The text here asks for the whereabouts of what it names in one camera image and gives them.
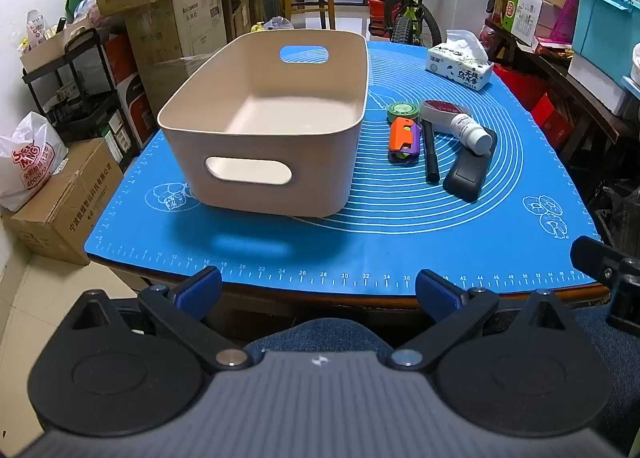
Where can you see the person's left leg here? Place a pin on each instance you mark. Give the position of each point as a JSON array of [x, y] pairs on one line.
[[320, 338]]

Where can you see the person's leg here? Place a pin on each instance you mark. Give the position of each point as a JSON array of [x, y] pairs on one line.
[[320, 338], [605, 353]]

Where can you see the white tissue pack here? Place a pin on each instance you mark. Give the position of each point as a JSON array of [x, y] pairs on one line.
[[457, 70]]

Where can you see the light blue storage crate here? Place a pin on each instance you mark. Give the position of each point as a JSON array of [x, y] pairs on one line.
[[600, 23]]

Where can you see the white plastic bag red print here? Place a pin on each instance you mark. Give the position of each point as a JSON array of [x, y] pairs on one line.
[[27, 163]]

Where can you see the green round tin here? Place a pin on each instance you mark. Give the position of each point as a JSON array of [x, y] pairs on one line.
[[402, 110]]

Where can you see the person's right leg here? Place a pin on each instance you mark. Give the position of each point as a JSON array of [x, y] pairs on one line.
[[605, 353]]

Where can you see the clear packing tape roll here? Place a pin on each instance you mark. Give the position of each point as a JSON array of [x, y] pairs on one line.
[[435, 115]]

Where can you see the grey plastic bag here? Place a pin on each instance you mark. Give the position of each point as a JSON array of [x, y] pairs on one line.
[[277, 23]]

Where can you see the blue silicone baking mat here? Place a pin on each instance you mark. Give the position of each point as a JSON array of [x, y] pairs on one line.
[[400, 228]]

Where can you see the green and white carton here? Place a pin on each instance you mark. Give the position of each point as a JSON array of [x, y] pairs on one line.
[[520, 13]]

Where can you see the beige plastic storage bin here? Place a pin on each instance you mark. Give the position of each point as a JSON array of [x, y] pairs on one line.
[[320, 163]]

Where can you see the white plastic bottle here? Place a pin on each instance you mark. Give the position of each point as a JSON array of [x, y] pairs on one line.
[[467, 133]]

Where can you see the large yellow jug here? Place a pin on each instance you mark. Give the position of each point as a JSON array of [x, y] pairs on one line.
[[256, 28]]

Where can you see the large plain cardboard box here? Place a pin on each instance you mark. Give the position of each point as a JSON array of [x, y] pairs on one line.
[[180, 23]]

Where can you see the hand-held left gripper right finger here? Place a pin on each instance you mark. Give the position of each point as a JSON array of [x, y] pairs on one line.
[[440, 288]]

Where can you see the black metal rack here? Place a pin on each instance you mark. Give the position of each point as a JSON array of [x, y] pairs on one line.
[[95, 83]]

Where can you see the taped brown cardboard box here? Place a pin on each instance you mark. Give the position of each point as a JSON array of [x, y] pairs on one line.
[[70, 208]]

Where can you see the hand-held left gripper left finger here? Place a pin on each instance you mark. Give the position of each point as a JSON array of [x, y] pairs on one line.
[[200, 285]]

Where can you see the red and white appliance box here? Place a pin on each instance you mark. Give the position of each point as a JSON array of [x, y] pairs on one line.
[[127, 88]]

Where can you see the black remote control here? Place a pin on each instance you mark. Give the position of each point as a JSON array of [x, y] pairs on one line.
[[467, 178]]

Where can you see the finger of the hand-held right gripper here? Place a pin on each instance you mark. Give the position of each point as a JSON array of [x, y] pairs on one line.
[[590, 255]]

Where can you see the black marker pen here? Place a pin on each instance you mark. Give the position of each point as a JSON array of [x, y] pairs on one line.
[[430, 153]]

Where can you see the orange and purple toy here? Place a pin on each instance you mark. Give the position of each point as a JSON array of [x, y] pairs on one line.
[[402, 135]]

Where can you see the dark wooden bench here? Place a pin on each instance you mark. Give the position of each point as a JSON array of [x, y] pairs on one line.
[[565, 78]]

